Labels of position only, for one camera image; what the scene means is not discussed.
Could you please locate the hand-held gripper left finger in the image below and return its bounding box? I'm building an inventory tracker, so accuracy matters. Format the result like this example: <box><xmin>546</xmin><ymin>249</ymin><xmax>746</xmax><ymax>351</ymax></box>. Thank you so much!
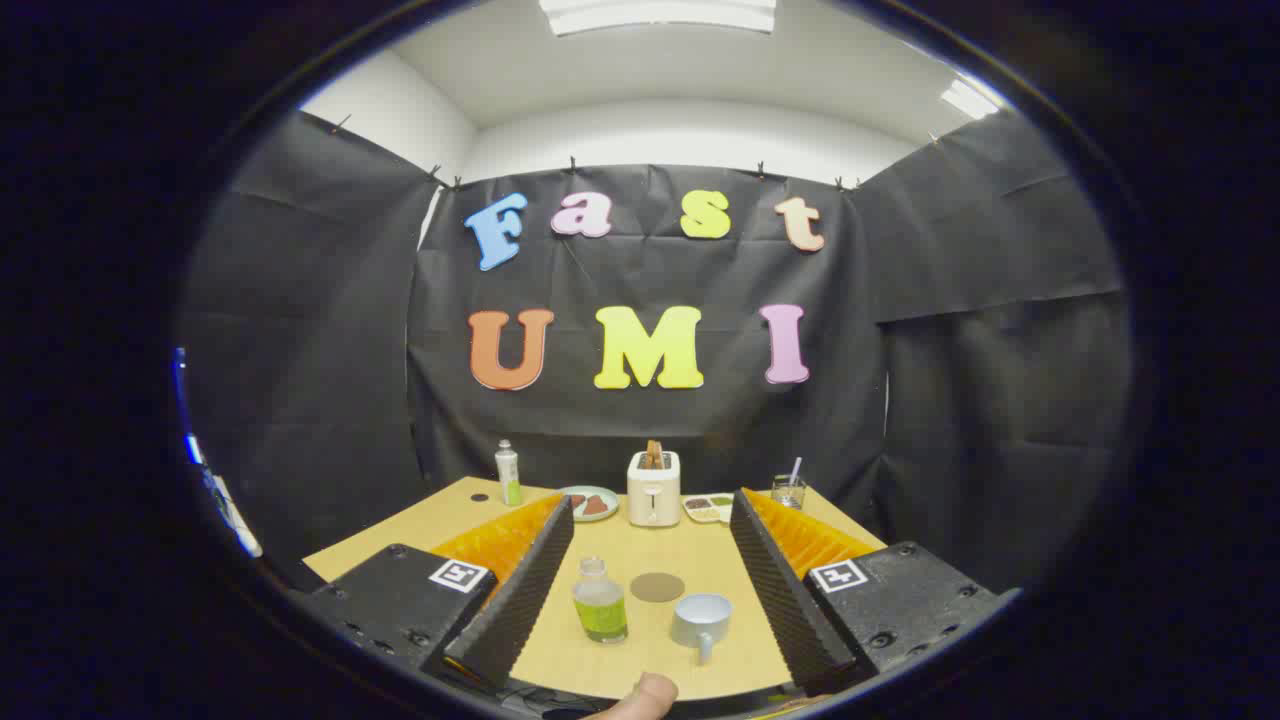
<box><xmin>300</xmin><ymin>492</ymin><xmax>576</xmax><ymax>691</ymax></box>

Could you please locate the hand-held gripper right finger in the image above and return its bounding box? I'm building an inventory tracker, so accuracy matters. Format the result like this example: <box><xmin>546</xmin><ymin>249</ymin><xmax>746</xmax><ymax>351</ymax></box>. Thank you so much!
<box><xmin>728</xmin><ymin>487</ymin><xmax>1021</xmax><ymax>698</ymax></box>

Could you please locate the clear green-label juice bottle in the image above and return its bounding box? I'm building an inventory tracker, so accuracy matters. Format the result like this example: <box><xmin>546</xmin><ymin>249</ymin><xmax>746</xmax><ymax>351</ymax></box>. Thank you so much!
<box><xmin>572</xmin><ymin>557</ymin><xmax>629</xmax><ymax>644</ymax></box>

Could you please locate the light blue cup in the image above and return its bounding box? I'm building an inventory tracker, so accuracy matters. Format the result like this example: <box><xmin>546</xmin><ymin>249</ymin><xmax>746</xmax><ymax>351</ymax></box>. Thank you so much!
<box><xmin>670</xmin><ymin>594</ymin><xmax>733</xmax><ymax>665</ymax></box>

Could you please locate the white and green tube bottle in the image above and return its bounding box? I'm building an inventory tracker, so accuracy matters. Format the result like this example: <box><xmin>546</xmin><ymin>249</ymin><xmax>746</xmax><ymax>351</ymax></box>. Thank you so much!
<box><xmin>495</xmin><ymin>440</ymin><xmax>523</xmax><ymax>507</ymax></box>

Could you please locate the wooden table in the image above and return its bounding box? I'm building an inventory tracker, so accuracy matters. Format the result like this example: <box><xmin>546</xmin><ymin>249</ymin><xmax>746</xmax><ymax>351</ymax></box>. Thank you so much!
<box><xmin>302</xmin><ymin>476</ymin><xmax>889</xmax><ymax>701</ymax></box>

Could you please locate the pale green plate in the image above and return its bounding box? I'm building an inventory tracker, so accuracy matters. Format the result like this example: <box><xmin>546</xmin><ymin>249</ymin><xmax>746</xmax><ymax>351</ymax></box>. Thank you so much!
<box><xmin>558</xmin><ymin>485</ymin><xmax>621</xmax><ymax>523</ymax></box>

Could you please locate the white toaster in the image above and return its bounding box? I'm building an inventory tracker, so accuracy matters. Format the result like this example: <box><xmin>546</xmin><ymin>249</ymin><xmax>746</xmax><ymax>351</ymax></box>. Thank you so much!
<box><xmin>627</xmin><ymin>450</ymin><xmax>682</xmax><ymax>528</ymax></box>

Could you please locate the black backdrop cloth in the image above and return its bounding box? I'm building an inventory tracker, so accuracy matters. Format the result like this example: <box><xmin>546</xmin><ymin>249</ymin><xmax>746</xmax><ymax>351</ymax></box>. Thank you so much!
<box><xmin>175</xmin><ymin>108</ymin><xmax>1136</xmax><ymax>591</ymax></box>

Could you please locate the small ceiling light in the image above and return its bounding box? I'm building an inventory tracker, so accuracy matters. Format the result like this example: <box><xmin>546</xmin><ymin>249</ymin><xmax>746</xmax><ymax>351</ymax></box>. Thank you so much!
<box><xmin>940</xmin><ymin>78</ymin><xmax>1001</xmax><ymax>121</ymax></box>

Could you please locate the long ceiling light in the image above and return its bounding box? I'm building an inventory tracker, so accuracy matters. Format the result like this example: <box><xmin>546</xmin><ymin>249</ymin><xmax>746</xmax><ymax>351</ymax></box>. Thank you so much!
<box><xmin>538</xmin><ymin>0</ymin><xmax>778</xmax><ymax>38</ymax></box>

